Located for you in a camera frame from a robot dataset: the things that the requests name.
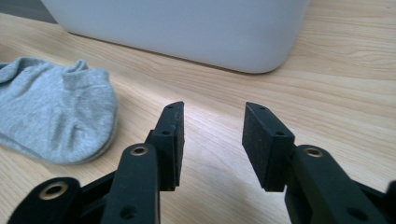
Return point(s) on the grey sock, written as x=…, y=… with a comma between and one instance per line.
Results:
x=53, y=109

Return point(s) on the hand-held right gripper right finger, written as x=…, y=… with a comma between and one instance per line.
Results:
x=264, y=149

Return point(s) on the white compartment storage box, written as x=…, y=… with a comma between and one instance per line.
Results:
x=186, y=28

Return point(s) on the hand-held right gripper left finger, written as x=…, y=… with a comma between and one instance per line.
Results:
x=169, y=146

